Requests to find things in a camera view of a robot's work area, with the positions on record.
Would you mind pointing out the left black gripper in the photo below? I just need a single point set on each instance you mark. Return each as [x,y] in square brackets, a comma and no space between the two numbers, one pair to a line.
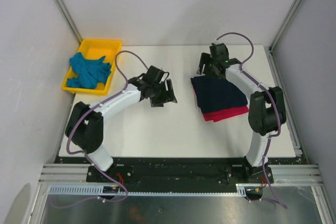
[170,97]

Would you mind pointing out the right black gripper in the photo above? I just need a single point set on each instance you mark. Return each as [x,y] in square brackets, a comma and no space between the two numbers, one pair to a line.
[205,60]

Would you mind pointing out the navy blue t-shirt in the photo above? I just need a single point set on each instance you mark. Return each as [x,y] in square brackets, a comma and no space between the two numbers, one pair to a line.
[214,95]

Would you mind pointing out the magenta t-shirt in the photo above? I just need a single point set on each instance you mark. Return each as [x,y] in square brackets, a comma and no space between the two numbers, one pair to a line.
[225,114]

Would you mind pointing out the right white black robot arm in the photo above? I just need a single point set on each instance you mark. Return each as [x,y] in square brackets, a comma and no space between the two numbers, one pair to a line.
[266,105]

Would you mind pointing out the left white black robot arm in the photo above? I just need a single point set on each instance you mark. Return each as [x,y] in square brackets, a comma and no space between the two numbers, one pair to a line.
[85,127]

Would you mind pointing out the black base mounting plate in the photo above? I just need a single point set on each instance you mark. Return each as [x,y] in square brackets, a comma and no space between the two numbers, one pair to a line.
[134,170]

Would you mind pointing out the teal crumpled t-shirt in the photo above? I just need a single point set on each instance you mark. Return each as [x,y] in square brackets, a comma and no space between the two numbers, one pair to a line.
[89,72]

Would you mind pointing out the yellow plastic bin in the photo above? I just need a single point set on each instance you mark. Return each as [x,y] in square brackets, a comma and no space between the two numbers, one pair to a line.
[93,49]

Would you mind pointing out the right aluminium frame post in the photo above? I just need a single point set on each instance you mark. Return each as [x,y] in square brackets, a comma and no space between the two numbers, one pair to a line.
[294,8]

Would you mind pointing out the aluminium frame post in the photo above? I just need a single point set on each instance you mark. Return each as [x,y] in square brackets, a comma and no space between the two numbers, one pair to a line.
[294,8]
[69,20]

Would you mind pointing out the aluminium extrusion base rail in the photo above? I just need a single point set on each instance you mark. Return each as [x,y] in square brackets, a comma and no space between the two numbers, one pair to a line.
[299,175]

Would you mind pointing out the left aluminium frame post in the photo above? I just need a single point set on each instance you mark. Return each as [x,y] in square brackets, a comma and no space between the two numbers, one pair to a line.
[69,20]

